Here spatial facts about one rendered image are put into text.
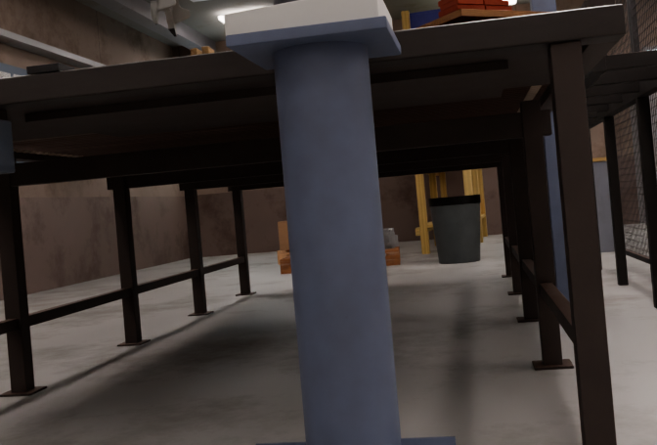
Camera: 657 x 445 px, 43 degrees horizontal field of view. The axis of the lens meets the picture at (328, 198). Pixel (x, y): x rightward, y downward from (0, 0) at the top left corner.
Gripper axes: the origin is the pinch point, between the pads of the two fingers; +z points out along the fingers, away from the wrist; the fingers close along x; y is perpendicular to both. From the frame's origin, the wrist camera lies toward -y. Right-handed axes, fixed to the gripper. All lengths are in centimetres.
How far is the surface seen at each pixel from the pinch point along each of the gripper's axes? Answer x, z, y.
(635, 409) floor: 21, 103, 107
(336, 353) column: -56, 70, 42
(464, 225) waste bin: 519, 71, 90
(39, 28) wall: 607, -157, -310
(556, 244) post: 167, 69, 112
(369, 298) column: -54, 62, 48
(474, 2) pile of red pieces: 58, -12, 79
